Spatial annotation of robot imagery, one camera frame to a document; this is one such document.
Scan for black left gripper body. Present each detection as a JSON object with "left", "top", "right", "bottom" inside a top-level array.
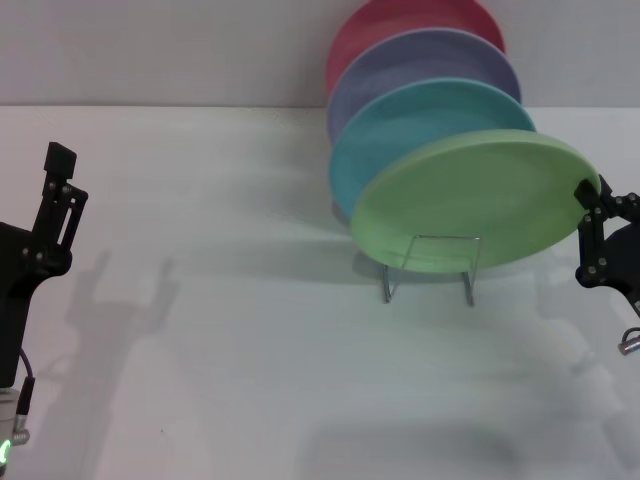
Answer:
[{"left": 0, "top": 222, "right": 39, "bottom": 389}]

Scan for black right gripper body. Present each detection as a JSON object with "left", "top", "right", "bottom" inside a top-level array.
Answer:
[{"left": 602, "top": 215, "right": 640, "bottom": 317}]

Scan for green plastic plate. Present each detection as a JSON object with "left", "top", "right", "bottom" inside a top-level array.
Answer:
[{"left": 349, "top": 129, "right": 601, "bottom": 275}]

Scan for cyan plastic plate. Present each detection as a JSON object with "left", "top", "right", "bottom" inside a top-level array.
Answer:
[{"left": 328, "top": 77, "right": 539, "bottom": 221}]

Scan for purple plastic plate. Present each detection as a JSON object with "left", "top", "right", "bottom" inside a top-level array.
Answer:
[{"left": 327, "top": 28, "right": 523, "bottom": 146}]

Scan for red plastic plate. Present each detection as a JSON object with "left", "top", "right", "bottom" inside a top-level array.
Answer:
[{"left": 324, "top": 0, "right": 506, "bottom": 99}]

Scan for black cable with silver plug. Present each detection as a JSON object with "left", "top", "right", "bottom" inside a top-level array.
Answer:
[
  {"left": 12, "top": 348, "right": 38, "bottom": 445},
  {"left": 618, "top": 326, "right": 640, "bottom": 358}
]

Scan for chrome wire plate rack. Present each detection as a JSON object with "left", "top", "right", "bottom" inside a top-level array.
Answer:
[{"left": 378, "top": 233, "right": 484, "bottom": 307}]

